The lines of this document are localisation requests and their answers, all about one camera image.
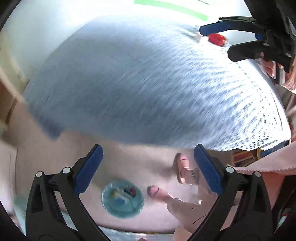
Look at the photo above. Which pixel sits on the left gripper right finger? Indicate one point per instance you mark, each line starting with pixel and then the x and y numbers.
pixel 242 210

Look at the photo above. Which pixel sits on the beige packet red band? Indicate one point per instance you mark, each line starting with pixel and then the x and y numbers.
pixel 193 34

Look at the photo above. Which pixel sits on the red tin can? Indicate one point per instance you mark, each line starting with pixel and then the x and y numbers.
pixel 217 39

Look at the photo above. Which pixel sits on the wooden bed frame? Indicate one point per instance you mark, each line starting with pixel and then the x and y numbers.
pixel 12 86

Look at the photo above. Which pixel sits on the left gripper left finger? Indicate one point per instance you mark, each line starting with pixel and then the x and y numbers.
pixel 54 209

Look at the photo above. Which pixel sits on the pink slipper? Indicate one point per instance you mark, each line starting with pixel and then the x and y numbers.
pixel 186 175
pixel 158 194

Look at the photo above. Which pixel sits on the teal trash bin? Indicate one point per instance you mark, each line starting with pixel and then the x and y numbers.
pixel 122 199

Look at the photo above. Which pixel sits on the green white wall poster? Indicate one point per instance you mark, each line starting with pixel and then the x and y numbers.
pixel 198 9

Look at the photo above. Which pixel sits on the left pink slipper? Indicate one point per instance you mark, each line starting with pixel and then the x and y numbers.
pixel 158 194

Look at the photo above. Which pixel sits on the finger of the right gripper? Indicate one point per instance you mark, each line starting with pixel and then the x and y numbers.
pixel 251 50
pixel 236 23

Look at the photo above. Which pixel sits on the right pink slipper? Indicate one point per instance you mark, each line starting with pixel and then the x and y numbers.
pixel 186 175

